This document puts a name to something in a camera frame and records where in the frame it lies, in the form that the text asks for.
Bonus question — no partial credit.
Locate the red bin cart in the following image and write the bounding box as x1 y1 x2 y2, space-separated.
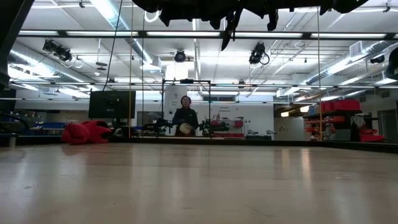
211 119 245 139

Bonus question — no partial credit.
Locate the blue storage bin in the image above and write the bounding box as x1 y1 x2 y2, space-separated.
30 121 67 130

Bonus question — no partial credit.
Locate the black computer monitor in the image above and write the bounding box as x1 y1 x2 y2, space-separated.
88 90 137 119

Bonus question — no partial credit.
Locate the red black gardening glove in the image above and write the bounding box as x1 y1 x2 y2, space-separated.
60 119 113 146

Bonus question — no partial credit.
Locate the round white object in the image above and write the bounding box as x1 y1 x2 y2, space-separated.
179 122 195 136

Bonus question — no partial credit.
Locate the black hanging cable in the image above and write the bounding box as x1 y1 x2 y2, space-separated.
101 0 124 91

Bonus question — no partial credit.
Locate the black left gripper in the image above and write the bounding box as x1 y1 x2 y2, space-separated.
158 0 225 31

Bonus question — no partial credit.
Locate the person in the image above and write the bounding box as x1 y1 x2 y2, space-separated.
171 95 200 138

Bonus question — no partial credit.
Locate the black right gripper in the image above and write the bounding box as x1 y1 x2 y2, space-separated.
242 0 280 32

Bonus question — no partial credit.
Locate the black ceiling spotlight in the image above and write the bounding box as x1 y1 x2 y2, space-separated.
174 49 187 63
248 42 270 66
42 39 74 62

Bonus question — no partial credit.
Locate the red bin shelf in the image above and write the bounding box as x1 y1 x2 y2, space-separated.
303 99 386 143

